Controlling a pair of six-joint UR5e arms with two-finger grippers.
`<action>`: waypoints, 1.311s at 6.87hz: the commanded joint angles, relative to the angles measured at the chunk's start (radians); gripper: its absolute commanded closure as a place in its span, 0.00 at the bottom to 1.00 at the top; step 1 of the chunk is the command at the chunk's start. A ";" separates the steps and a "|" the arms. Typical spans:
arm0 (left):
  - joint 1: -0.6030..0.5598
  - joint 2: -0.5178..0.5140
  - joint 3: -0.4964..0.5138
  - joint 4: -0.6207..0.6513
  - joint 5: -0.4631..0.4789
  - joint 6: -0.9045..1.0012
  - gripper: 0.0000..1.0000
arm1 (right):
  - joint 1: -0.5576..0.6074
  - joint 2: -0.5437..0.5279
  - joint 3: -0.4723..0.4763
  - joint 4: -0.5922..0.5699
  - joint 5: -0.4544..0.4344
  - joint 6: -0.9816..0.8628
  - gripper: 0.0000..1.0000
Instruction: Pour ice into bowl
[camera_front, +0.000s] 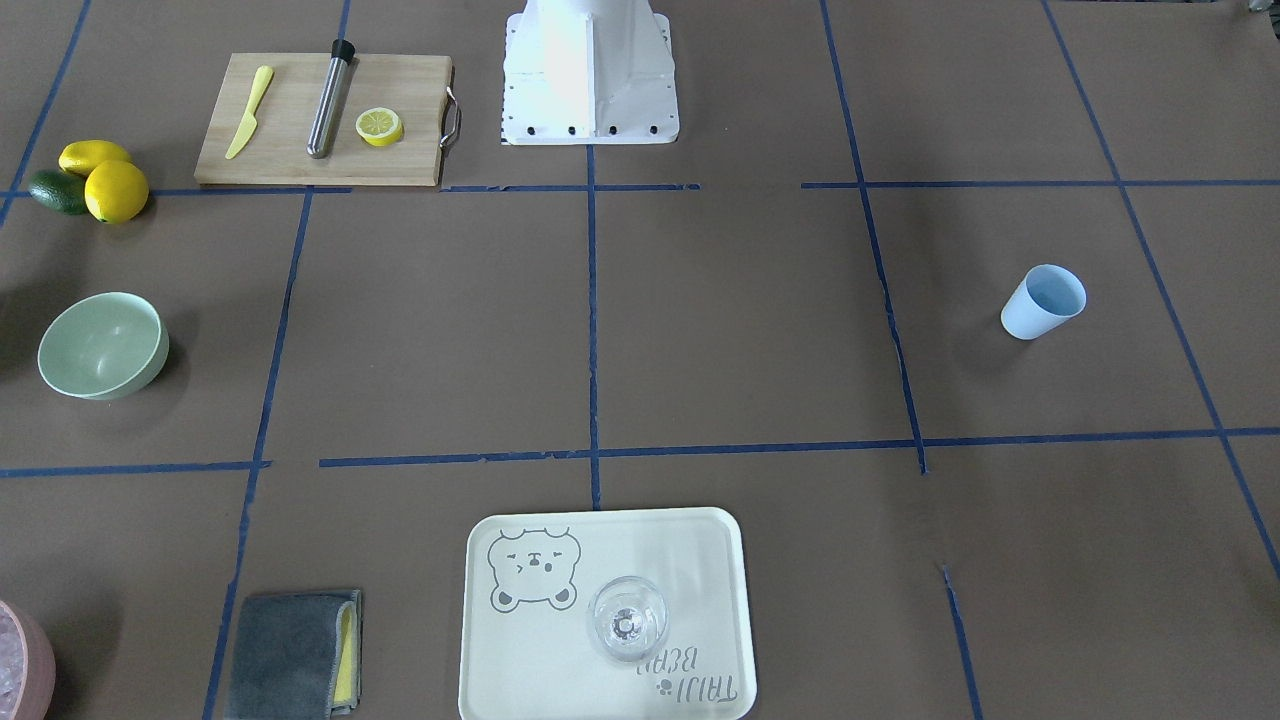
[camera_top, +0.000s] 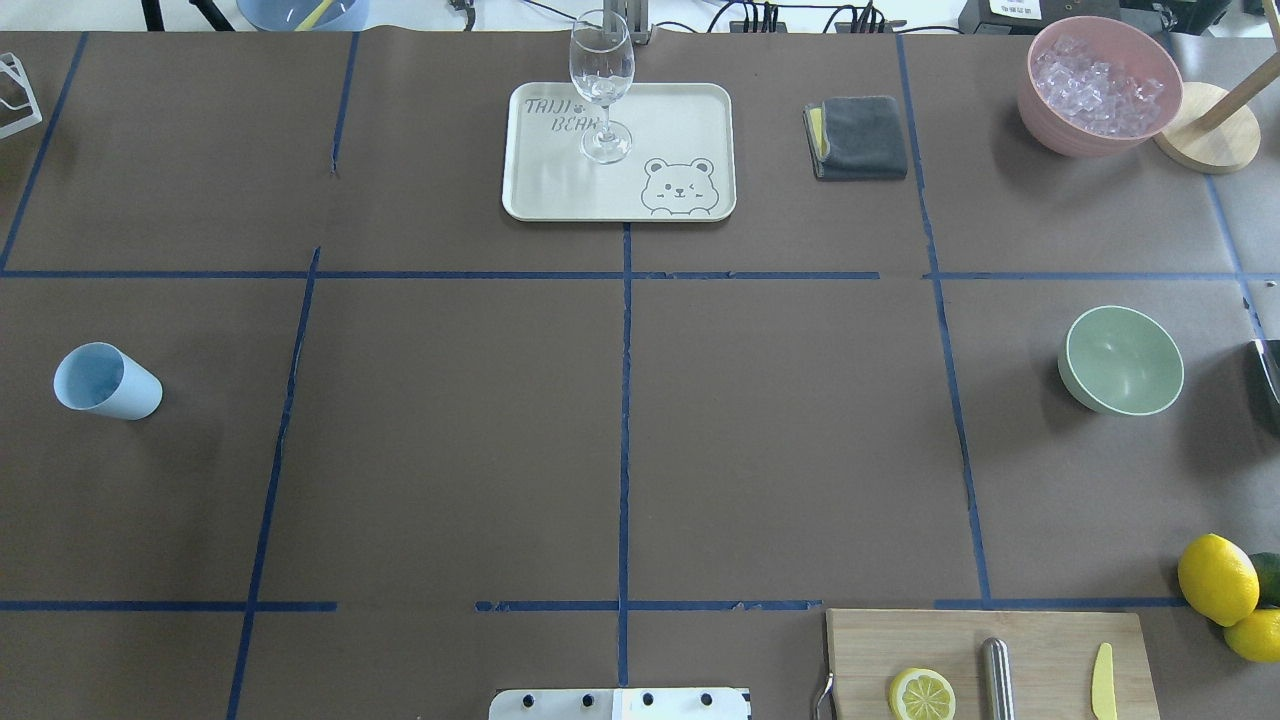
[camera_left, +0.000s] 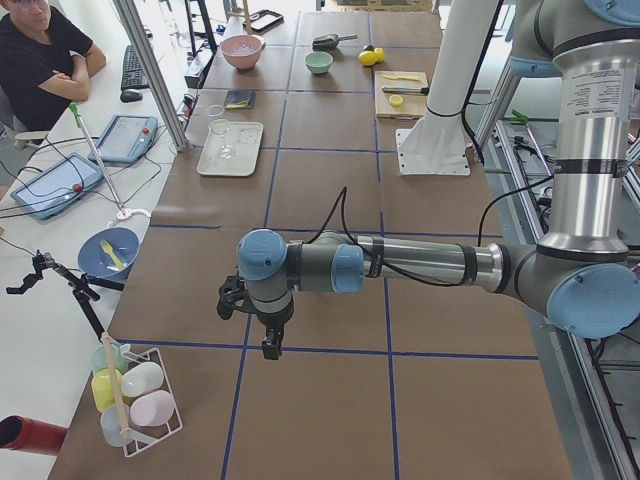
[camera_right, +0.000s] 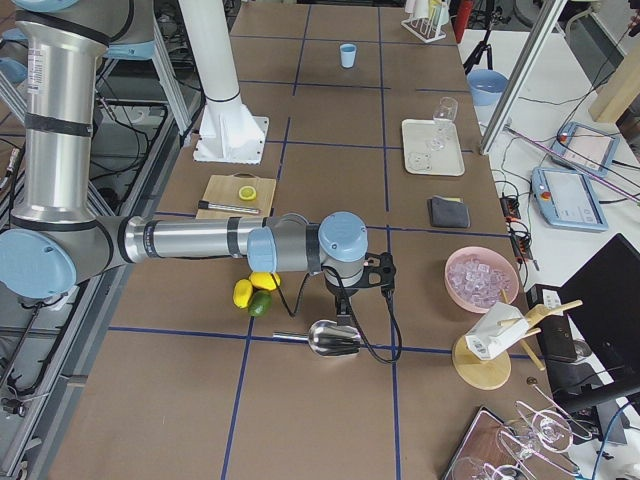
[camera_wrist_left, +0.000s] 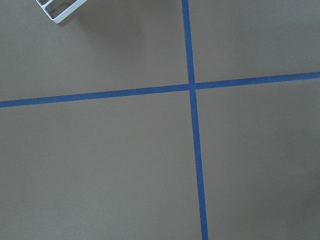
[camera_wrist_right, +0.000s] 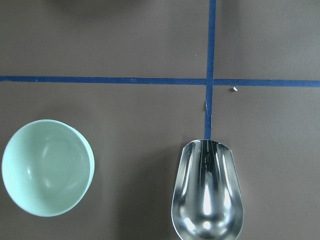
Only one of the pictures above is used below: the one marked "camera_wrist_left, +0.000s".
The white wire cup rack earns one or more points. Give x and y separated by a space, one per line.
58 10

